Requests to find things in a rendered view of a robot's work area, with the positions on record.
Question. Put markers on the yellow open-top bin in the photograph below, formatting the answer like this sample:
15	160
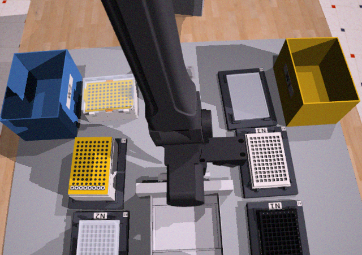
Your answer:
314	81

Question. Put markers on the blue open-top bin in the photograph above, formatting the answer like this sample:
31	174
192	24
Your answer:
44	84

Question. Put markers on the grey bench mat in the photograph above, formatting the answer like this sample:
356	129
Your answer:
39	221

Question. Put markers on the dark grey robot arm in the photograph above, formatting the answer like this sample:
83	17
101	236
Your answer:
148	35

